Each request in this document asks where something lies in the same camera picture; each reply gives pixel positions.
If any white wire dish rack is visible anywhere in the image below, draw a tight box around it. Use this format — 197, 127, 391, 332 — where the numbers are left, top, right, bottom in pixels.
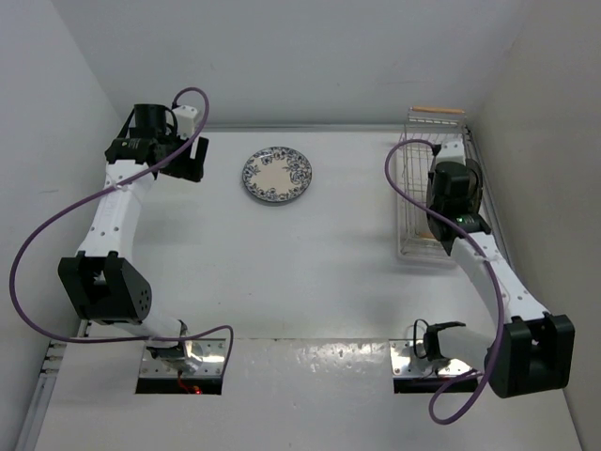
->
391, 106, 467, 266

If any left aluminium frame rail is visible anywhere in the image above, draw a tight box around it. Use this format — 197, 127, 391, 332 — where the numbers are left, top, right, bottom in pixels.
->
15, 340, 67, 450

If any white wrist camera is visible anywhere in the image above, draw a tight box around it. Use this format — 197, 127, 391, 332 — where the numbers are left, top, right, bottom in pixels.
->
434, 137, 466, 164
173, 105, 202, 140

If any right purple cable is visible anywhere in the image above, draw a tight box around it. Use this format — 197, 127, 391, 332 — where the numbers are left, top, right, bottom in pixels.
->
384, 138, 506, 425

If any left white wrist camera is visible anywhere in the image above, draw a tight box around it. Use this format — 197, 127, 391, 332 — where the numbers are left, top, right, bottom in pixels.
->
173, 105, 202, 140

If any blue floral plate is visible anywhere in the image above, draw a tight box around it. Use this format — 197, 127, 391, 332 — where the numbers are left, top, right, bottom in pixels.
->
241, 147, 313, 205

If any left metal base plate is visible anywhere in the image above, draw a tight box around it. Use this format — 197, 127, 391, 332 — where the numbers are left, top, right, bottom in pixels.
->
135, 339, 230, 396

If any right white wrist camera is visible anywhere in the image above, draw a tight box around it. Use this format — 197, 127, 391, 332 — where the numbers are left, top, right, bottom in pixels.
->
434, 137, 466, 164

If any brown rim cream plate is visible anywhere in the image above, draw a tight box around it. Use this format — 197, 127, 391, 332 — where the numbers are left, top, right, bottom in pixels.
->
466, 158, 484, 213

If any metal base plate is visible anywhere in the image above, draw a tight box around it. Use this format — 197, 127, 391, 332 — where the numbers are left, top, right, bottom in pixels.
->
135, 339, 230, 396
389, 339, 470, 395

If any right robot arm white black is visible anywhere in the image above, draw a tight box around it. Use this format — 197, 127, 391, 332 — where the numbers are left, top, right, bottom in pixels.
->
424, 160, 576, 398

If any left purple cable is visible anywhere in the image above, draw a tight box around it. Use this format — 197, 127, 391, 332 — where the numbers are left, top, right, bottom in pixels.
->
8, 86, 235, 372

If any purple cable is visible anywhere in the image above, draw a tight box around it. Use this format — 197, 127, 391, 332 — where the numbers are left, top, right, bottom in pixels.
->
8, 86, 235, 372
384, 138, 506, 425

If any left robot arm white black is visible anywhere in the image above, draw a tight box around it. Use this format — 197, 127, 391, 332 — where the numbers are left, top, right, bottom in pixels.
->
58, 104, 208, 375

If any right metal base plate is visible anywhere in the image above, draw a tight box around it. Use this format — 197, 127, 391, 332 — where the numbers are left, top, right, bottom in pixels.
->
389, 339, 470, 395

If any back aluminium frame rail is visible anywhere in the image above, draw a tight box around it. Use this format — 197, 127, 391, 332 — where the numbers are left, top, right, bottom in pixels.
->
206, 123, 407, 132

